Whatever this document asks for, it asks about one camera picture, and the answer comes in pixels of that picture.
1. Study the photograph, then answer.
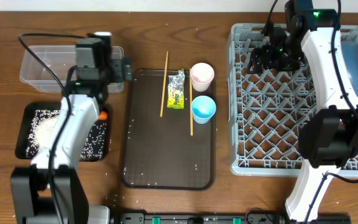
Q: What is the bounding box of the black rail with green clips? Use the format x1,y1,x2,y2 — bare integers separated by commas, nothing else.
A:
88,205,352,224

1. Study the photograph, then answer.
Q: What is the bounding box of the pink plastic cup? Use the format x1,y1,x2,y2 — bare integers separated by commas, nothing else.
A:
190,63,214,92

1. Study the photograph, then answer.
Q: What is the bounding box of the orange carrot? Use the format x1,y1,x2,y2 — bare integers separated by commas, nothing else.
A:
98,111,108,120

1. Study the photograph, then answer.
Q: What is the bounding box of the light blue plastic cup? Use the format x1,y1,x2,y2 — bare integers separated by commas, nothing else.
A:
191,95,216,124

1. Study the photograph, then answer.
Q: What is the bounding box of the wooden chopstick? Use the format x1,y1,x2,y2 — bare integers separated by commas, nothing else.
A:
160,51,169,118
189,69,193,136

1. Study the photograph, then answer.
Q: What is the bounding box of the dark brown serving tray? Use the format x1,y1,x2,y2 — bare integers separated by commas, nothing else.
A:
121,69,216,190

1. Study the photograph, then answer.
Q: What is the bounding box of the foil snack wrapper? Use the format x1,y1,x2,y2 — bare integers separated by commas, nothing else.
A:
167,69,185,110

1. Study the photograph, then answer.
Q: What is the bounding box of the clear plastic bin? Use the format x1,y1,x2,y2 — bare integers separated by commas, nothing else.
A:
20,44,124,95

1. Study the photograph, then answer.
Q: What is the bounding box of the grey plastic dishwasher rack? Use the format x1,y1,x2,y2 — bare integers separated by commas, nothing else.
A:
226,23,358,179

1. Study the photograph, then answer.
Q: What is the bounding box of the wooden chopstick right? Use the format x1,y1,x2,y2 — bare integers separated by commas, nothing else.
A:
189,69,193,136

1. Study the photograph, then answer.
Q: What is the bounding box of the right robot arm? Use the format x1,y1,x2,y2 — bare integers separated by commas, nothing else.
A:
247,0,358,223

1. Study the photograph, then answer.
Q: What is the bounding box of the black waste bin tray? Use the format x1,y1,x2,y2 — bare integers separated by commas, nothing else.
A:
15,101,110,159

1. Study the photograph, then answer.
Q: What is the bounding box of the wooden chopstick left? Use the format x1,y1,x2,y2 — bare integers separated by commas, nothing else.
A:
160,51,169,118

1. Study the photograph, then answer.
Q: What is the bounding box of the pile of white rice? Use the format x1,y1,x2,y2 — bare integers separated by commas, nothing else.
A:
25,110,108,162

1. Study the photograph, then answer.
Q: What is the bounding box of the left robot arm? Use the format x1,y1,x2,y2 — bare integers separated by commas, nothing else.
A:
10,32,133,224

